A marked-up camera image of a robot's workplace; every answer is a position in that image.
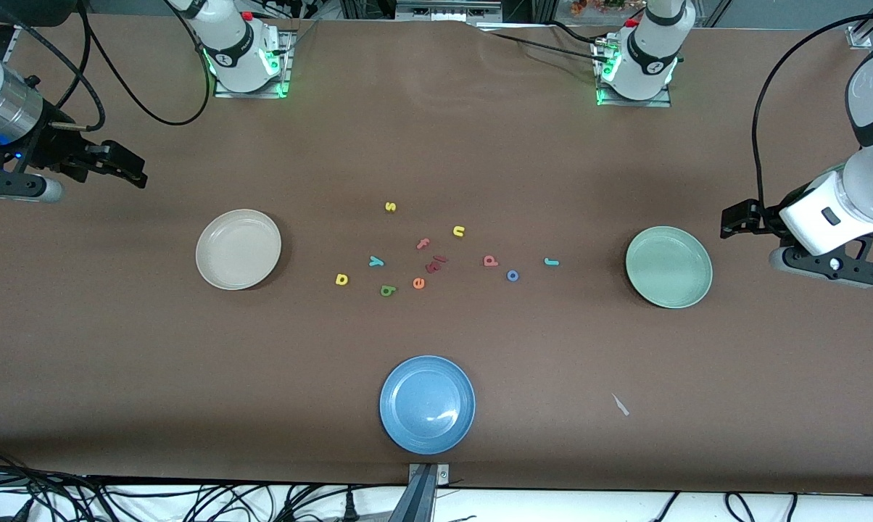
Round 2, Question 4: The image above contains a pale green plate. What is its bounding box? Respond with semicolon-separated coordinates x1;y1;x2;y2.
625;225;713;310

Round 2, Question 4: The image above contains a beige brown plate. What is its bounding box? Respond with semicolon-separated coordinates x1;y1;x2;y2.
195;209;283;291

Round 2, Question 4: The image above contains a brown table cover sheet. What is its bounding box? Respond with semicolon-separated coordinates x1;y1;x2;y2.
0;11;873;495

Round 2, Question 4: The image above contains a silver power strip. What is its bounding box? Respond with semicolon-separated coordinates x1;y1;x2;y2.
395;0;504;22

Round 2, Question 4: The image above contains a blue plate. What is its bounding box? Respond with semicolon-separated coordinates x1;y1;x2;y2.
379;355;476;456

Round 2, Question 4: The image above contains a dark aluminium mounting bar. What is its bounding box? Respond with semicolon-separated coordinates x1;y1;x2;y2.
388;464;439;522

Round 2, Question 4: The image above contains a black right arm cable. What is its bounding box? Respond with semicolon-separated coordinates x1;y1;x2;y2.
0;0;212;135

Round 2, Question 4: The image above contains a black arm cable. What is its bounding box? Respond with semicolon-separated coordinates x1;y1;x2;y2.
751;7;873;218
0;0;212;135

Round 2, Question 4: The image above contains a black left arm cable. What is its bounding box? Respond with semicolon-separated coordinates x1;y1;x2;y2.
751;7;873;218

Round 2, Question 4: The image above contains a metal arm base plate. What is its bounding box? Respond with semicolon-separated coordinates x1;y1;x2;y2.
214;29;294;99
595;36;673;108

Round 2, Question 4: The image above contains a black base cable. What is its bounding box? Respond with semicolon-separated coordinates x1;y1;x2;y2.
545;20;611;46
480;29;611;65

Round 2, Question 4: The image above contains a black floor cable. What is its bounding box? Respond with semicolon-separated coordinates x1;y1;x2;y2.
0;448;104;522

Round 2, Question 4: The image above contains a grey metal clamp bracket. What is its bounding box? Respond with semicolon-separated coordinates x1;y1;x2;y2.
407;463;450;485

